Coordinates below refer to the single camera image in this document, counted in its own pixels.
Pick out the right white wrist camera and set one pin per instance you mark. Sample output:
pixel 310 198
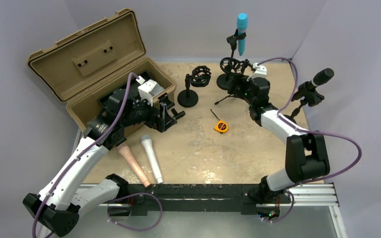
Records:
pixel 259 70

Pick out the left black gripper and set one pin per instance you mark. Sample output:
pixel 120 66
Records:
pixel 167 120

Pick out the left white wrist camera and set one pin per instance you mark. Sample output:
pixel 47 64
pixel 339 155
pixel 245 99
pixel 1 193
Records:
pixel 146 89

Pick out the black round-base shock-mount stand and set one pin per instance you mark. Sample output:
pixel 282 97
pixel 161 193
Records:
pixel 199 77

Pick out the blue microphone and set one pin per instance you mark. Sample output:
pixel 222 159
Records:
pixel 242 24

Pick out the black round-base clip stand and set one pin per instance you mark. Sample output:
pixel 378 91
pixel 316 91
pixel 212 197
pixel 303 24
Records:
pixel 231 42

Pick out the yellow tape measure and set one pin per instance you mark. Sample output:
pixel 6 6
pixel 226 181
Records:
pixel 221 126

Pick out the pink microphone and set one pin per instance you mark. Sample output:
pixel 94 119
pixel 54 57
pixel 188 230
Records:
pixel 125 151

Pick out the white grey-headed microphone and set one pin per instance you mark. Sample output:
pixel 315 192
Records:
pixel 146 142

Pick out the black tripod shock-mount stand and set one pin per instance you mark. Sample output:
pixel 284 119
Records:
pixel 246 63

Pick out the grey box inside case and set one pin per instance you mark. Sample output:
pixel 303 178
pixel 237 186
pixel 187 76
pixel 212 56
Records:
pixel 158 89

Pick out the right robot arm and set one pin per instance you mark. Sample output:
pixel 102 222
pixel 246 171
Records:
pixel 306 154

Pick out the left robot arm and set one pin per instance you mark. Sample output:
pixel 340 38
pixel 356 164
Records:
pixel 59 206

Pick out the black microphone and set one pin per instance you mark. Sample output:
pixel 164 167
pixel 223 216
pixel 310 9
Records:
pixel 322 77

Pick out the tan plastic tool case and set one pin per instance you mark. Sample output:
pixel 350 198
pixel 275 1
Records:
pixel 88 64

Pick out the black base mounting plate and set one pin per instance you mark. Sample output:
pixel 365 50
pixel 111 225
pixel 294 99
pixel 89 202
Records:
pixel 242 198

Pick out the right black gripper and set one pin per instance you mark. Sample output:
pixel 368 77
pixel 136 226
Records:
pixel 238 80

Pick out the black T-shaped adapter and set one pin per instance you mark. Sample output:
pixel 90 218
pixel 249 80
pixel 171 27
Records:
pixel 177 115

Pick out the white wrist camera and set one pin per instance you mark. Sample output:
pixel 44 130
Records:
pixel 146 89
pixel 259 70

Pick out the black right-side clip stand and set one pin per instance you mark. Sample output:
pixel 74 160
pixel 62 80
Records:
pixel 306 94

